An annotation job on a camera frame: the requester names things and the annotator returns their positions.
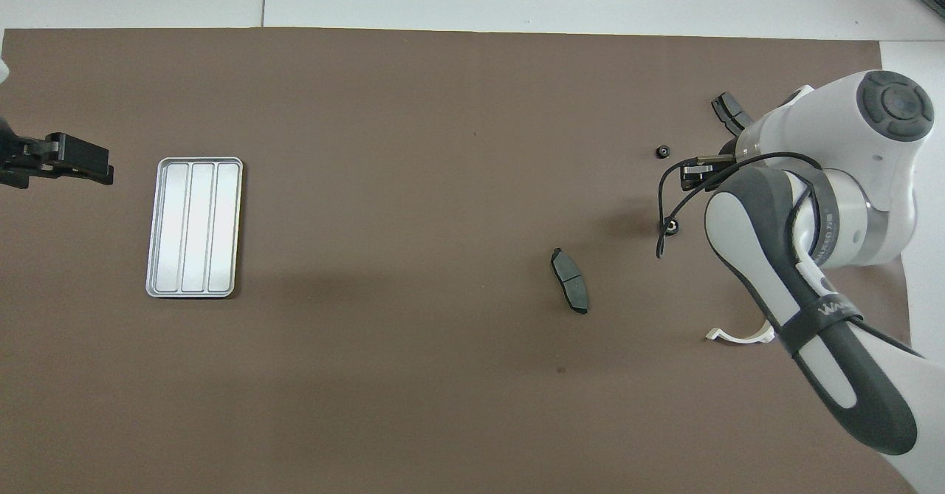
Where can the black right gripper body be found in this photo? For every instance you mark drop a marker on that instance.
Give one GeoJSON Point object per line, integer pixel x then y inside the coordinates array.
{"type": "Point", "coordinates": [716, 162]}

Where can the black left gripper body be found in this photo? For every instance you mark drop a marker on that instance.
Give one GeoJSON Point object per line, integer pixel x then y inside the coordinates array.
{"type": "Point", "coordinates": [22, 162]}

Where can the small black bearing gear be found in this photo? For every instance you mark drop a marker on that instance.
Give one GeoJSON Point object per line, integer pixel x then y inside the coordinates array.
{"type": "Point", "coordinates": [663, 151]}

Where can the large black bearing gear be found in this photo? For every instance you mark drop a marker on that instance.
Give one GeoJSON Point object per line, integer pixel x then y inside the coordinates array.
{"type": "Point", "coordinates": [670, 227]}

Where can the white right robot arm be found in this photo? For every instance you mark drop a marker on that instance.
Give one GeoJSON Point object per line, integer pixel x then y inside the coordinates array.
{"type": "Point", "coordinates": [812, 132]}

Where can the silver ribbed metal tray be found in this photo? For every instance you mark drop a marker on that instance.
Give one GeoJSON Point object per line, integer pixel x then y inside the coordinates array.
{"type": "Point", "coordinates": [193, 228]}

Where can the short grey brake pad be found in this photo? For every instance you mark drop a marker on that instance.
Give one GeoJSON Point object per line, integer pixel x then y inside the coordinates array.
{"type": "Point", "coordinates": [727, 108]}

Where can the long grey brake pad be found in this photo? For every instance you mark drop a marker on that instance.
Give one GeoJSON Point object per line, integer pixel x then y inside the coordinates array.
{"type": "Point", "coordinates": [569, 280]}

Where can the brown paper table mat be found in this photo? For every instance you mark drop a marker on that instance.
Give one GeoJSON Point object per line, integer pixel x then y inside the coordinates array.
{"type": "Point", "coordinates": [443, 184]}

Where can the white curved plastic bracket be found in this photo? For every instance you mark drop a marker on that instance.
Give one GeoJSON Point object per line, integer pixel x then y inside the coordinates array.
{"type": "Point", "coordinates": [738, 339]}

